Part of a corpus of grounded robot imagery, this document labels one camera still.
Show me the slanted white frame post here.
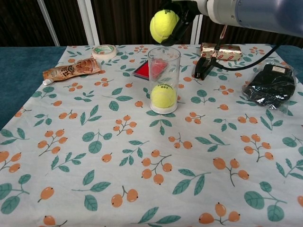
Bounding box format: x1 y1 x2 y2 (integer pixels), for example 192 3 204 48
36 0 61 46

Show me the wide white frame post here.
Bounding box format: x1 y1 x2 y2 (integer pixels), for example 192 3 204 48
78 0 100 45

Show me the black stapler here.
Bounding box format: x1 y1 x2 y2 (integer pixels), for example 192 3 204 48
194 56 217 80

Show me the yellow tennis ball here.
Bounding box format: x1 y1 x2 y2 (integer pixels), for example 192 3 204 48
151 83 178 109
149 9 180 44

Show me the black item in plastic bag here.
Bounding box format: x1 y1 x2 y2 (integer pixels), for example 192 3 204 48
241 61 298 114

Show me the brown spout snack pouch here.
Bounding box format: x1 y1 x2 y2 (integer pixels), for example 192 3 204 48
42 58 102 86

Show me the black cable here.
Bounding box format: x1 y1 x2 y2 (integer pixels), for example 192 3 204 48
210 23 282 71

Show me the floral leaf berry tablecloth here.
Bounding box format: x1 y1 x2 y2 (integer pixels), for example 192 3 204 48
0 44 303 227

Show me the red ink pad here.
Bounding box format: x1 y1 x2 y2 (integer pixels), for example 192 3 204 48
132 60 150 78

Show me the dark brown curtain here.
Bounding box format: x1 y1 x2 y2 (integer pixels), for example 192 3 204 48
0 0 303 47

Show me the beige masking tape roll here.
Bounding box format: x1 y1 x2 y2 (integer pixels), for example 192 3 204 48
91 44 117 60

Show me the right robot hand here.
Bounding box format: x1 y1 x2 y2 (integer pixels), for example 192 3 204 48
160 0 201 47

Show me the clear plastic tube container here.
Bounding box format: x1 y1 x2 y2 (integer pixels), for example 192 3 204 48
147 46 181 114

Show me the gold foil wrapped package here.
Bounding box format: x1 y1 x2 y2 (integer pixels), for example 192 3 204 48
200 42 244 61

